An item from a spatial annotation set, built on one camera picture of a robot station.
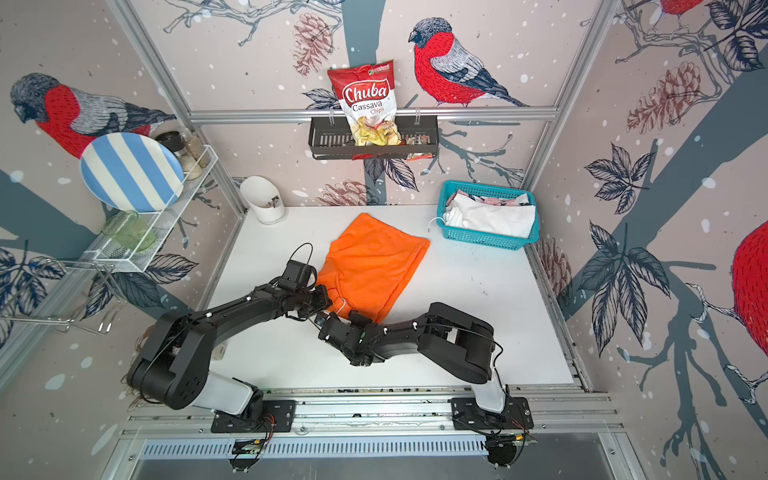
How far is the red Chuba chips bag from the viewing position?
0.80 metres

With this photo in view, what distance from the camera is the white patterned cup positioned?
1091mm

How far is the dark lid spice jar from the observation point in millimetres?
805

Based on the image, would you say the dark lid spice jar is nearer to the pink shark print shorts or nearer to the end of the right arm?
the end of the right arm

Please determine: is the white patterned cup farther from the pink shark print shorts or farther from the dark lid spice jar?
the pink shark print shorts

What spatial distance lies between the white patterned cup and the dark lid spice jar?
0.22 metres
